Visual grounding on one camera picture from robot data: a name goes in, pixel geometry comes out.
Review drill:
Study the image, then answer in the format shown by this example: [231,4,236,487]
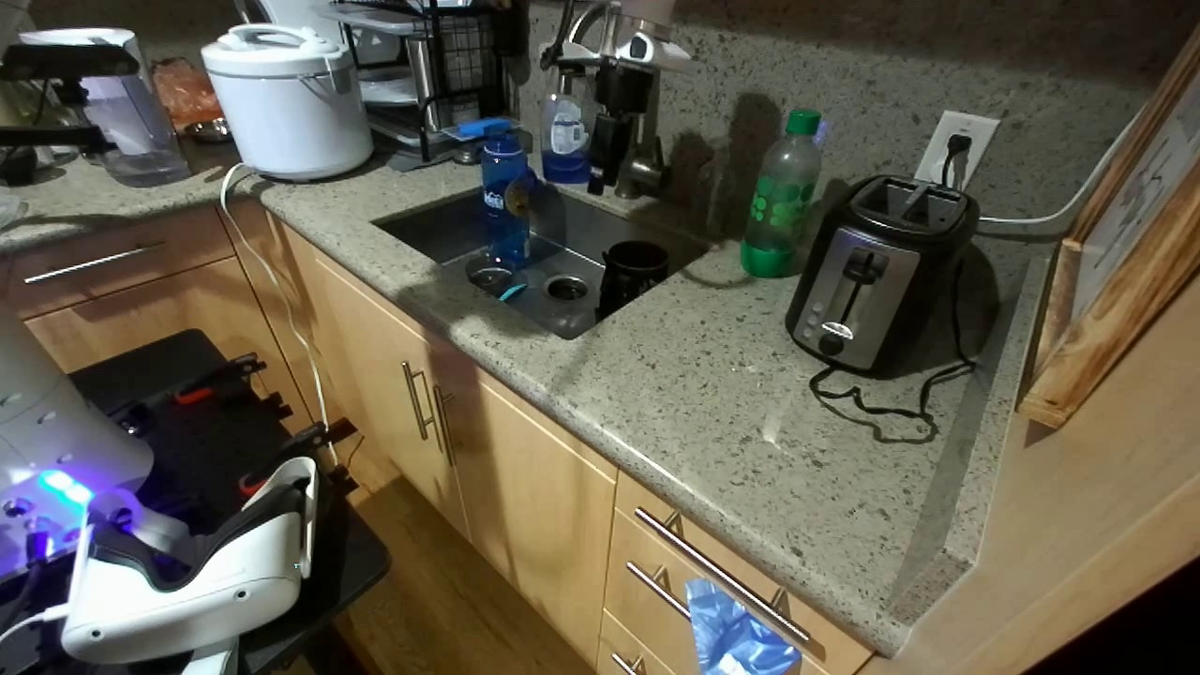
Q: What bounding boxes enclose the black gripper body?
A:
[589,55,663,136]

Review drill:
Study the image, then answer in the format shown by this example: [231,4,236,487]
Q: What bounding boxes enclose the black cup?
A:
[596,239,676,324]

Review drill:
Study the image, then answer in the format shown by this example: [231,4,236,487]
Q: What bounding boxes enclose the stainless steel sink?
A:
[369,185,714,345]

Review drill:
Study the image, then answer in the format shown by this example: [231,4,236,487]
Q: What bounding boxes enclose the round sink drain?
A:
[544,271,594,306]

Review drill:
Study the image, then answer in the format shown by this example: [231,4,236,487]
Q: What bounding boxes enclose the black silver toaster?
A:
[784,172,983,380]

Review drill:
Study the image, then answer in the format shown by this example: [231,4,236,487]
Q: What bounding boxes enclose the steel kitchen faucet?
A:
[556,0,685,205]

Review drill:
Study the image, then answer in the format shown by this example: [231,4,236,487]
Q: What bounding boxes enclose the blue dish soap bottle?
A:
[540,72,596,186]

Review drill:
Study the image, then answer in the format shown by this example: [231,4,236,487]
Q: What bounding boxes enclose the blue water bottle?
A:
[478,127,540,275]

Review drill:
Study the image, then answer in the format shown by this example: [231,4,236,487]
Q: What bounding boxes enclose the blue sponge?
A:
[451,112,516,151]

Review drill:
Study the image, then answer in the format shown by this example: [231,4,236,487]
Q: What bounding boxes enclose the green soda bottle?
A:
[740,104,829,281]

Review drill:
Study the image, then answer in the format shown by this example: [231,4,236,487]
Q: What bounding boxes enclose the round blue-rimmed lid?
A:
[465,257,528,304]

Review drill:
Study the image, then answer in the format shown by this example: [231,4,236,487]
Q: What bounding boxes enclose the wooden cabinet door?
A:
[274,221,441,505]
[425,339,623,666]

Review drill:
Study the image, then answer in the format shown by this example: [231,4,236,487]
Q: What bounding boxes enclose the white rice cooker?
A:
[198,17,378,186]

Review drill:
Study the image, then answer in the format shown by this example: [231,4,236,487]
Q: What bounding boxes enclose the orange food bag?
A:
[155,51,231,141]

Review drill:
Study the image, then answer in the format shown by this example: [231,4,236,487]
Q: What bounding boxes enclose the wooden drawer front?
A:
[604,469,879,675]

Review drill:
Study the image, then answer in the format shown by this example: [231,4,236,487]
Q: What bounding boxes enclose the clear water pitcher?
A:
[76,67,196,186]

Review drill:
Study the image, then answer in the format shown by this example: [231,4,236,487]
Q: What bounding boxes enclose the black robot stand base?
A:
[69,327,395,634]

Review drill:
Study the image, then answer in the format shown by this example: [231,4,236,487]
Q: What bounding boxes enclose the blue plastic bag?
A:
[683,575,808,675]

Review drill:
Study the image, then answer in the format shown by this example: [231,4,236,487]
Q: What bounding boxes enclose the wooden framed board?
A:
[1015,22,1200,434]

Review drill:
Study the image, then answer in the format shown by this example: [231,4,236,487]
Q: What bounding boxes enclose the black wire dish rack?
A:
[333,0,531,165]

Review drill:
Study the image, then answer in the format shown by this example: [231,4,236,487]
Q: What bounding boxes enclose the steel cabinet door handle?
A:
[398,357,441,446]

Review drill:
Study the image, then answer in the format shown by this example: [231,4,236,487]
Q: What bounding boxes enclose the white wall outlet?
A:
[911,107,1005,196]

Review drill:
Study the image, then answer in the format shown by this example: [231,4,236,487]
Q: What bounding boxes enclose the black toaster power cable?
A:
[808,132,983,450]

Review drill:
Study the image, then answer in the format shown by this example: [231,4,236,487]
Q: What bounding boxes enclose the white cable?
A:
[214,160,339,431]

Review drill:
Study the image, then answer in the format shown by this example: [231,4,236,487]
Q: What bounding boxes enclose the grey wall conduit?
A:
[970,117,1146,245]

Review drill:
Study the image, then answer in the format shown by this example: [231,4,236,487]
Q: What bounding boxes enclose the long steel drawer handle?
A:
[631,502,826,657]

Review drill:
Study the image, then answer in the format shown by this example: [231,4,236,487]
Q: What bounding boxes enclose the short steel drawer handle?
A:
[623,554,693,627]

